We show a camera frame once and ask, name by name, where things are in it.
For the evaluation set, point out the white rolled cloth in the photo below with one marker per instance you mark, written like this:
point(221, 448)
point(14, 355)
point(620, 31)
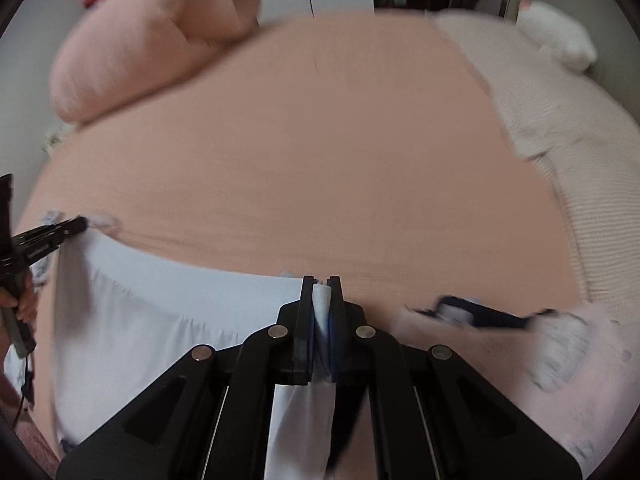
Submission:
point(555, 35)

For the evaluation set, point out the light blue shirt navy collar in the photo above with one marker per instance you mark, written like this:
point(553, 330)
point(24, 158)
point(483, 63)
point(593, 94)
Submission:
point(150, 320)

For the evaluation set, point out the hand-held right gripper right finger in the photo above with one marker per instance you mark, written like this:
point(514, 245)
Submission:
point(341, 340)

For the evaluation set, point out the fuzzy rug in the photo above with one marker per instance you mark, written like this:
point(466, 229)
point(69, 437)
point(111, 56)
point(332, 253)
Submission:
point(35, 440)

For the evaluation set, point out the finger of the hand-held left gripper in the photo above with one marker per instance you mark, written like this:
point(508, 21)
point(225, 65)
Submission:
point(50, 237)

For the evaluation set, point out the pale floral garment navy trim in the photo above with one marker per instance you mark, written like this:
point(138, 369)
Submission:
point(560, 350)

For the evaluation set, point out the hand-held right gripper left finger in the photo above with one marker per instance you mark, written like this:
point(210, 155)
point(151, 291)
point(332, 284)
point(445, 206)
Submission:
point(302, 340)

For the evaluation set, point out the pale pink knit blanket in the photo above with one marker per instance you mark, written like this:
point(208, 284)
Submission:
point(590, 185)

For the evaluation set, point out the bed with pink sheet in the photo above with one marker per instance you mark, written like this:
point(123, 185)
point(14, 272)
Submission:
point(300, 160)

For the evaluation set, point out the pink pillow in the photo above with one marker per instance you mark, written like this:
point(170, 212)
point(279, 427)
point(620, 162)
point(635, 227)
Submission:
point(150, 35)

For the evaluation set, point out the person's left hand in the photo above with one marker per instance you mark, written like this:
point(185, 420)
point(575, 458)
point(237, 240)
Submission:
point(29, 300)

